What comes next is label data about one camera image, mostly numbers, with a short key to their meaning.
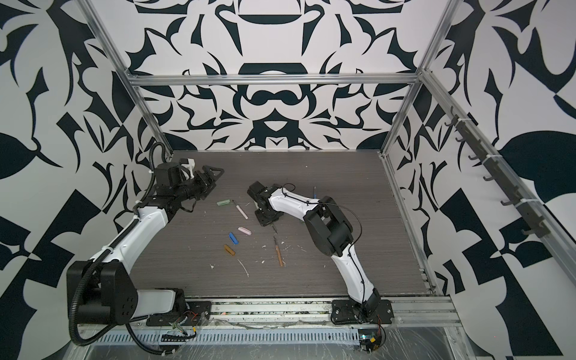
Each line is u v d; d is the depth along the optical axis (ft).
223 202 3.30
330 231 1.80
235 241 2.94
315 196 1.94
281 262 2.78
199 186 2.40
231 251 2.86
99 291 1.35
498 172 1.79
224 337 2.54
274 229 3.08
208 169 2.45
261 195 2.37
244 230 3.06
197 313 2.38
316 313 2.49
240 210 3.25
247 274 2.72
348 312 2.44
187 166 2.53
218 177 2.53
